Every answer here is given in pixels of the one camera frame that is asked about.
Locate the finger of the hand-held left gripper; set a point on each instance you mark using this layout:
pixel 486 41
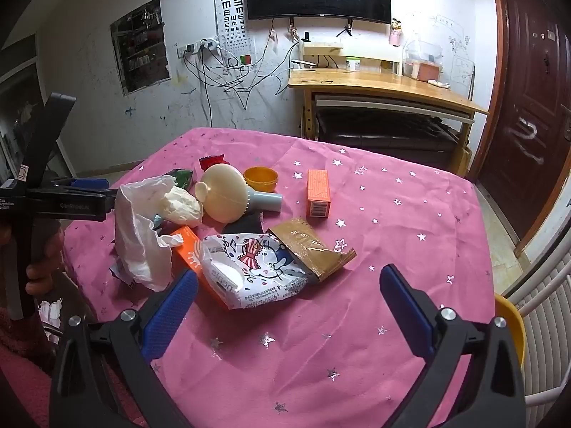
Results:
pixel 105 193
pixel 89 183

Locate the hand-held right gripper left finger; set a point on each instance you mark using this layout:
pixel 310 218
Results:
pixel 171 316

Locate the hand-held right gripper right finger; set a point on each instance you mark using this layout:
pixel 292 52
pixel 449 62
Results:
pixel 407 312

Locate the white plastic bag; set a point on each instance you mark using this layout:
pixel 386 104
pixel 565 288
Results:
pixel 134 232

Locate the white blue tube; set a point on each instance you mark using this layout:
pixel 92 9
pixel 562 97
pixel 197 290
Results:
pixel 250 272

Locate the person's left forearm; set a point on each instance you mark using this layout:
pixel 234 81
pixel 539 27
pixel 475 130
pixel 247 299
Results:
pixel 22 365

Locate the person's left hand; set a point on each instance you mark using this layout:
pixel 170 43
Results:
pixel 44 267

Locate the pink star tablecloth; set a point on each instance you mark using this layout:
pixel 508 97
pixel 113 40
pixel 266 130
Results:
pixel 357 276

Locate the orange box with white pattern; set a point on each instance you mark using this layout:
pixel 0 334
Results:
pixel 189 245

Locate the crumpled cream tissue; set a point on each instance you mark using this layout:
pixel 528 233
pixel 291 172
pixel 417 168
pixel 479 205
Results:
pixel 183 207

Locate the green packet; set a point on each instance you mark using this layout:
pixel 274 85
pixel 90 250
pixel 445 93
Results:
pixel 183 177

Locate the brown foil packet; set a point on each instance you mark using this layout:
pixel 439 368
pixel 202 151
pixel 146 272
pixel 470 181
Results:
pixel 312 249

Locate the black wrapper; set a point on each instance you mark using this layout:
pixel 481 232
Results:
pixel 245 225

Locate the white slatted panel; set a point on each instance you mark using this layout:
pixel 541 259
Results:
pixel 548 343

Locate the plain orange box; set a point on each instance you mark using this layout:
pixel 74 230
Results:
pixel 318 189

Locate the orange plastic cup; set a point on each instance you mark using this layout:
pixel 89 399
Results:
pixel 261 176

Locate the white power strip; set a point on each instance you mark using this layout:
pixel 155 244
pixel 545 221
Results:
pixel 198 47

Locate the red green cube sticker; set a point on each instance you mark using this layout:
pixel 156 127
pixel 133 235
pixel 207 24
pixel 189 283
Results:
pixel 245 60

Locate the eye chart poster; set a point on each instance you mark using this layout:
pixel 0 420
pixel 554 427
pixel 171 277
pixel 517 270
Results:
pixel 234 22

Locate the wooden desk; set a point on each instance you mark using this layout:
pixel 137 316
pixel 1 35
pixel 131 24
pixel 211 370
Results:
pixel 379 84

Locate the pink box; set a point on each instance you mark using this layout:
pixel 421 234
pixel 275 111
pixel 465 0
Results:
pixel 427 72

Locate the dark red door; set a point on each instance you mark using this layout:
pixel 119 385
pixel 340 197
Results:
pixel 531 98

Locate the white jar with green lid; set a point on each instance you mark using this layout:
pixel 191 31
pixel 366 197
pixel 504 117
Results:
pixel 353 64

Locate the clear plastic container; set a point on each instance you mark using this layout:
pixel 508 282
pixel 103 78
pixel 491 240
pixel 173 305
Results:
pixel 421 49

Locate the pink doll figure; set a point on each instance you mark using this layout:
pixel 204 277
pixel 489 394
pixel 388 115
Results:
pixel 395 33

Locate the wall niche cabinet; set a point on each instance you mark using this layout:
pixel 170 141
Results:
pixel 140 44

